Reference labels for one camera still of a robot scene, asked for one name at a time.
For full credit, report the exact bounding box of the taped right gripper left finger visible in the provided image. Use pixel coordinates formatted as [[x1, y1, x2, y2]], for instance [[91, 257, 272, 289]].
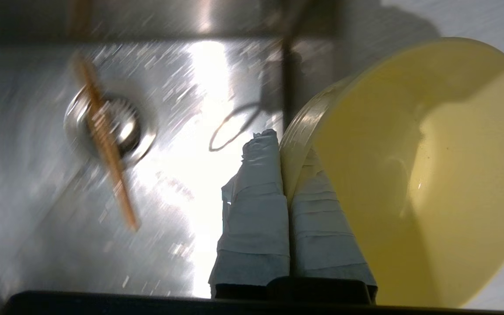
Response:
[[209, 129, 291, 300]]

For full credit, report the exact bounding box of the yellow plastic bowl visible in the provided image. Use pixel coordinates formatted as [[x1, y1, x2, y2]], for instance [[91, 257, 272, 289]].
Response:
[[278, 37, 504, 309]]

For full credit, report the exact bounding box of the brown wooden chopstick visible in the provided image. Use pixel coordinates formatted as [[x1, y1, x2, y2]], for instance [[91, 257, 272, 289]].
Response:
[[69, 52, 135, 231], [75, 52, 141, 231]]

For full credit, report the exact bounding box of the round metal drain strainer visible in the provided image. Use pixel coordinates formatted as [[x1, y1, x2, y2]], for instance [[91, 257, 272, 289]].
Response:
[[63, 90, 158, 169]]

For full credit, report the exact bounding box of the stainless steel sink basin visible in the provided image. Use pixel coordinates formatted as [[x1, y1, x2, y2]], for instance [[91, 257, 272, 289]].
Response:
[[0, 0, 338, 302]]

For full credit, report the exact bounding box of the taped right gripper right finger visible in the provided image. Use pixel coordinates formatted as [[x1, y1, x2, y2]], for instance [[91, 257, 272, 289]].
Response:
[[290, 149, 377, 302]]

